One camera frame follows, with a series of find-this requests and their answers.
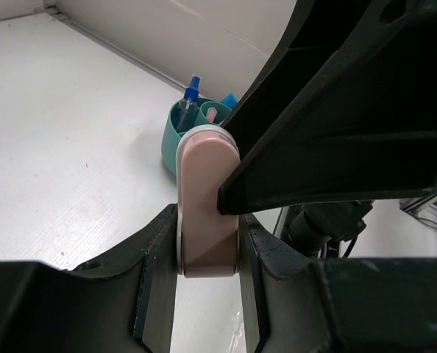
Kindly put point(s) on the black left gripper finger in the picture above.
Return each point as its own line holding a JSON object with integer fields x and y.
{"x": 120, "y": 301}

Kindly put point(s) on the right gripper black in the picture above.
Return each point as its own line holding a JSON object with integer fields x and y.
{"x": 345, "y": 109}

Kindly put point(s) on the pink eraser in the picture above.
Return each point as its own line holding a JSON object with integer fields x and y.
{"x": 207, "y": 241}

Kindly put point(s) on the clear spray bottle blue cap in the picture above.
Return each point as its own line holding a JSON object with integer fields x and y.
{"x": 187, "y": 106}

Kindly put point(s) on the blue capped black highlighter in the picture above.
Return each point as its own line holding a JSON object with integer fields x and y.
{"x": 230, "y": 101}

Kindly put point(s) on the pink pencil in container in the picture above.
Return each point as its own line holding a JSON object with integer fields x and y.
{"x": 211, "y": 114}

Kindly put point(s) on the teal round container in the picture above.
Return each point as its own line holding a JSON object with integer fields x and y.
{"x": 171, "y": 137}

